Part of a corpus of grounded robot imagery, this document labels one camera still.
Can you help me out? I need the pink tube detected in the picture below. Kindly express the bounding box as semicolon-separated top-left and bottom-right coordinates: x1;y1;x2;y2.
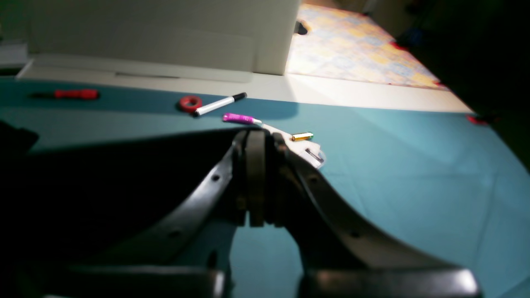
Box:
222;113;263;125

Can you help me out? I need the red tape roll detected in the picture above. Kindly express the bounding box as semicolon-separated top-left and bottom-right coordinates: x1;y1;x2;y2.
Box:
176;96;203;113

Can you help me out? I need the black t-shirt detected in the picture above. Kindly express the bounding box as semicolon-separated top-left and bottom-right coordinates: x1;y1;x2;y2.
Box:
1;128;244;263

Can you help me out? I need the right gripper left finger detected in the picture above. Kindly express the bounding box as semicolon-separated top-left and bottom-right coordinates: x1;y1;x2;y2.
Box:
46;130;265;298

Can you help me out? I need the red handled screwdriver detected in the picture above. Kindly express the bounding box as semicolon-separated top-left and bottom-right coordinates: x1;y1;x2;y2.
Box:
29;89;100;101

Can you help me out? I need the white marker pen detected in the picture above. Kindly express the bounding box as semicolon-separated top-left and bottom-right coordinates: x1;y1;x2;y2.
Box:
192;92;247;117

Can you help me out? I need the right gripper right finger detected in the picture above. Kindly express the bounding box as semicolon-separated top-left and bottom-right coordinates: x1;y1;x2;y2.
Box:
271;133;483;298

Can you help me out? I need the light blue table cloth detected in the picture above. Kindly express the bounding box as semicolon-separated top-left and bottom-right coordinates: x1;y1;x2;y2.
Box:
0;77;530;298

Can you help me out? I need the gold AA battery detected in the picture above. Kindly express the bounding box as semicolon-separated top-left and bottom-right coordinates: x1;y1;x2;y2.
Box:
290;132;314;142

